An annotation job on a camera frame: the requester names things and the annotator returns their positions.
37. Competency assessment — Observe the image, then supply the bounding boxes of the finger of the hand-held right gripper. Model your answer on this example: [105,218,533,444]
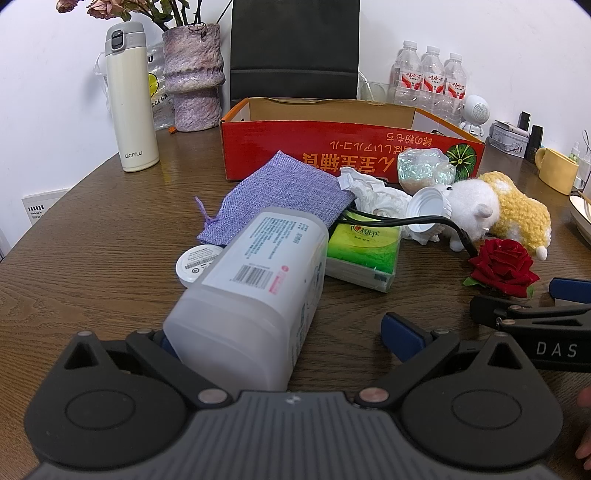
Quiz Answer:
[549,277,591,308]
[470,295,591,329]

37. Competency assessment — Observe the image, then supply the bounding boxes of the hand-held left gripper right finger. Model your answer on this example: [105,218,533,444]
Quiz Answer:
[355,312,536,409]

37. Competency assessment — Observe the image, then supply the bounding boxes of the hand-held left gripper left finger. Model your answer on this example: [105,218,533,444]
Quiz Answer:
[60,329,232,409]

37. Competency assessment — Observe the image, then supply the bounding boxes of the red artificial rose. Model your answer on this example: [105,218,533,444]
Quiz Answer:
[463,237,540,298]

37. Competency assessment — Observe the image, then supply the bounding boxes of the black cable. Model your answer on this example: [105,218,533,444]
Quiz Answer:
[344,208,481,257]

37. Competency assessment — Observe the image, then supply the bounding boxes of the translucent white plastic bottle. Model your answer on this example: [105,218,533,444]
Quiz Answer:
[163,206,329,393]

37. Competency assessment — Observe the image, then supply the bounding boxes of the round white tin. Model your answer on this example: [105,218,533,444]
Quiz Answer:
[175,244,225,288]

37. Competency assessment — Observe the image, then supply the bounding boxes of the green tissue pack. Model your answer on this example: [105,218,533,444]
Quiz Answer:
[325,210,402,294]

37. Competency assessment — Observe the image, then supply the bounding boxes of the white and yellow plush toy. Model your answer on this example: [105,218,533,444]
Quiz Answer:
[429,171,552,261]

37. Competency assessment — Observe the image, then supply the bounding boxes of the white ribbed cap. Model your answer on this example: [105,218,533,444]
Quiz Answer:
[406,187,455,234]

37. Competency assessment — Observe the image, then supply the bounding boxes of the white tissue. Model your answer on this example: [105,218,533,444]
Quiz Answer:
[338,167,439,245]

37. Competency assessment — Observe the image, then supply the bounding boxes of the iridescent plastic bag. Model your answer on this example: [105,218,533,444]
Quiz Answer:
[397,148,458,195]

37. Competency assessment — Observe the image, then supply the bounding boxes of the purple cloth pouch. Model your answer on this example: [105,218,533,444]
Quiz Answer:
[194,151,356,245]

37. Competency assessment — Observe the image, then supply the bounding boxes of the red cardboard box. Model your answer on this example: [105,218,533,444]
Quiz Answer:
[220,97,486,183]

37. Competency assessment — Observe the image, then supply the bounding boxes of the wooden desktop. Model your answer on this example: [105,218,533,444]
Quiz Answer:
[0,108,591,467]

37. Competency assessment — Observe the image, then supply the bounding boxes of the person's right hand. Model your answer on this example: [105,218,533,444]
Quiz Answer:
[576,387,591,460]

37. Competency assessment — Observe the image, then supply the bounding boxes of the white plate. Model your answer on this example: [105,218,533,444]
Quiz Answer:
[569,194,591,241]

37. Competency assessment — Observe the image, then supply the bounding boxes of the yellow mug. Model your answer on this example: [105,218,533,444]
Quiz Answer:
[534,147,580,195]

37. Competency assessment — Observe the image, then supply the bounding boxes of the small grey tin box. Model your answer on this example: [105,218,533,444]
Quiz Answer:
[488,120,529,158]

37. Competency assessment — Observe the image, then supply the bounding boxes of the white robot-shaped speaker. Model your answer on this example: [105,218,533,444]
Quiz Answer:
[457,95,491,138]

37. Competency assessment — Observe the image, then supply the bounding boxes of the clear water bottle red label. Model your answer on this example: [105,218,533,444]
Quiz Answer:
[419,45,446,112]
[443,52,466,125]
[390,40,423,107]

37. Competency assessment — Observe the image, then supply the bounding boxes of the cream thermos bottle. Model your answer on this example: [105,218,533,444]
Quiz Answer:
[105,21,160,173]

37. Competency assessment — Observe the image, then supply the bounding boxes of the clear glass cup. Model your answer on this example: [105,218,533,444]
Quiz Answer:
[358,76,393,102]

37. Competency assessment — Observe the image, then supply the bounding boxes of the clear plastic bag yellow print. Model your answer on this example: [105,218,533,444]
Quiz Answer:
[93,44,176,132]

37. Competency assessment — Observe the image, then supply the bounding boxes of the purple textured vase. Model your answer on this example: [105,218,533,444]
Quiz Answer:
[163,23,227,133]

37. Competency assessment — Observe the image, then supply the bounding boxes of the black paper bag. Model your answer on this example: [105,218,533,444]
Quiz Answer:
[229,0,361,109]

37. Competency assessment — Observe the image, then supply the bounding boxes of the dried rose bouquet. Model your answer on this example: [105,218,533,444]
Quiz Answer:
[56,0,232,33]

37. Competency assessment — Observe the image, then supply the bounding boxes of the white wall outlet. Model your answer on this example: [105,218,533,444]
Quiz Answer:
[21,188,72,225]

